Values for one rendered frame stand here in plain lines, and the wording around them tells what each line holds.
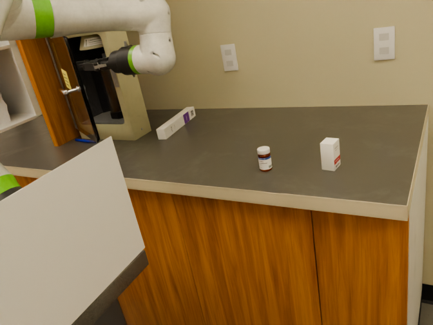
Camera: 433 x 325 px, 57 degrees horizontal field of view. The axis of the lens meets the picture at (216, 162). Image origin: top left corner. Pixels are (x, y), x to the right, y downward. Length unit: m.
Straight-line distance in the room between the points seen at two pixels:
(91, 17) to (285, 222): 0.77
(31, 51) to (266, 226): 1.19
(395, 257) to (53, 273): 0.78
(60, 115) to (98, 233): 1.12
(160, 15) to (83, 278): 0.78
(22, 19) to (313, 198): 0.84
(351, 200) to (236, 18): 1.02
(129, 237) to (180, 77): 1.20
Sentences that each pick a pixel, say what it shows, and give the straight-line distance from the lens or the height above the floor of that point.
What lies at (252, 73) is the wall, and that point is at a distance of 1.76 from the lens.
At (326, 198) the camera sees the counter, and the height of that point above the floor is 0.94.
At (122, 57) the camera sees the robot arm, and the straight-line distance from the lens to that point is 1.34.
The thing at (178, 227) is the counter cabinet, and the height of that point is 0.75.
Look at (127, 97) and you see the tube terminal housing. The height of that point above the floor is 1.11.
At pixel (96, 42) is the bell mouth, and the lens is 1.67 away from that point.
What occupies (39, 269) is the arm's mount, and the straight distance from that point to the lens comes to 0.74.
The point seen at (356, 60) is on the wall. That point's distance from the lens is 1.62.
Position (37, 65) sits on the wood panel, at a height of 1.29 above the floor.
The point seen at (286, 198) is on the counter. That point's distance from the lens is 1.04.
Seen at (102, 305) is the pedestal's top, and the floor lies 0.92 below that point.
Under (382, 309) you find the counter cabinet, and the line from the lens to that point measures 1.21.
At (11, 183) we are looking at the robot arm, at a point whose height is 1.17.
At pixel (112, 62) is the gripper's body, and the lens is 1.38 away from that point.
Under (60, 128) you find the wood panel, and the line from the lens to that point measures 1.88.
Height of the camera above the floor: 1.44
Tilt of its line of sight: 23 degrees down
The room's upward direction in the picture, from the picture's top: 11 degrees counter-clockwise
